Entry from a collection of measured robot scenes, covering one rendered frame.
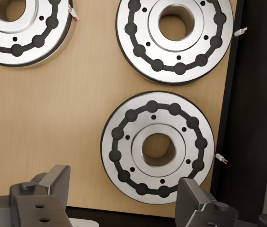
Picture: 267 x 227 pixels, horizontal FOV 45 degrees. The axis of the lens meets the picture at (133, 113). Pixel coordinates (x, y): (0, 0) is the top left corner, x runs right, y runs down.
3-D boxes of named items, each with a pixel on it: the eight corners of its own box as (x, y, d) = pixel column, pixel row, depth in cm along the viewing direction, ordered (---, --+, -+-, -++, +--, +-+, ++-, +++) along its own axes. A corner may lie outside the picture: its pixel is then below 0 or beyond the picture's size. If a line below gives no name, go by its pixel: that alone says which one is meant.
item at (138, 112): (205, 208, 30) (206, 211, 29) (95, 196, 30) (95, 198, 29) (220, 99, 29) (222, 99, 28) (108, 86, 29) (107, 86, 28)
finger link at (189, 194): (187, 256, 13) (174, 217, 16) (204, 258, 13) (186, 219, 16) (194, 201, 12) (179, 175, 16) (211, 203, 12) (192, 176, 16)
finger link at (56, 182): (54, 186, 12) (71, 163, 16) (36, 184, 12) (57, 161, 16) (48, 242, 12) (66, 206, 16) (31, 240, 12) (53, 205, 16)
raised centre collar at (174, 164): (181, 179, 29) (183, 181, 28) (127, 173, 29) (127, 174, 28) (188, 125, 29) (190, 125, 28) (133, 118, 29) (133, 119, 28)
